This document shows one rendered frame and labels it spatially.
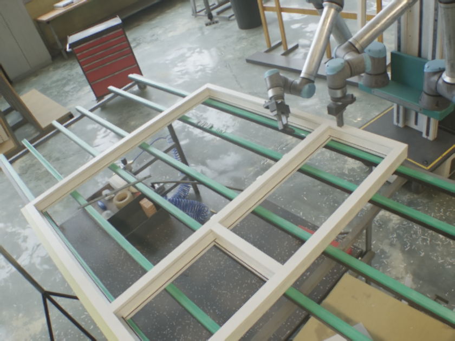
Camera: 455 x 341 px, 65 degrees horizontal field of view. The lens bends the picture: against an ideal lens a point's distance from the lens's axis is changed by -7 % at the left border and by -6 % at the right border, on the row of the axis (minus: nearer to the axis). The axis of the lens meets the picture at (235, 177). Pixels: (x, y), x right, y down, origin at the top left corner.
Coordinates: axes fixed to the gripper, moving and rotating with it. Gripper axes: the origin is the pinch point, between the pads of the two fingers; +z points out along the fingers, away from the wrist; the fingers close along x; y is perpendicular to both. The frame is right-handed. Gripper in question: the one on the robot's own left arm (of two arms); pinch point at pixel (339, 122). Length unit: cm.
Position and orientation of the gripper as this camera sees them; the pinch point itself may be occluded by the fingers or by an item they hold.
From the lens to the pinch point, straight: 201.4
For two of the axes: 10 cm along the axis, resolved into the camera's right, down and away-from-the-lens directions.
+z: 2.4, 7.4, 6.3
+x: -7.0, 5.8, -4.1
